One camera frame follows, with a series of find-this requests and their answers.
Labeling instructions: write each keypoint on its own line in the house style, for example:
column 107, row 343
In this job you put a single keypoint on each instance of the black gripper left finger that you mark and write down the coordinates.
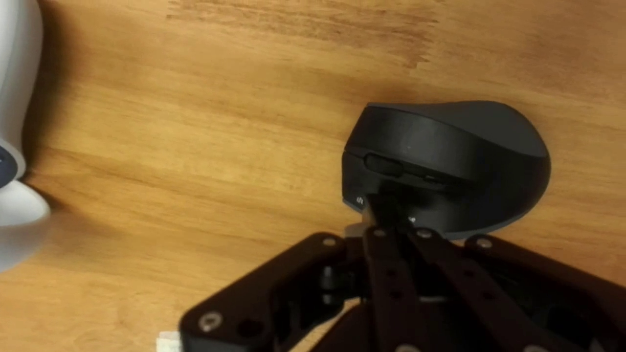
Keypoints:
column 361, row 286

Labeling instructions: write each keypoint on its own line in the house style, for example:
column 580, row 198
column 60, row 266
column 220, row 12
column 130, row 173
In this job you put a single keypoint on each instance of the black computer mouse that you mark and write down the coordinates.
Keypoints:
column 455, row 167

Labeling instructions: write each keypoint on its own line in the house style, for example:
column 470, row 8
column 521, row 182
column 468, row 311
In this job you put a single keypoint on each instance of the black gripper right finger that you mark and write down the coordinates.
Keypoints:
column 527, row 302

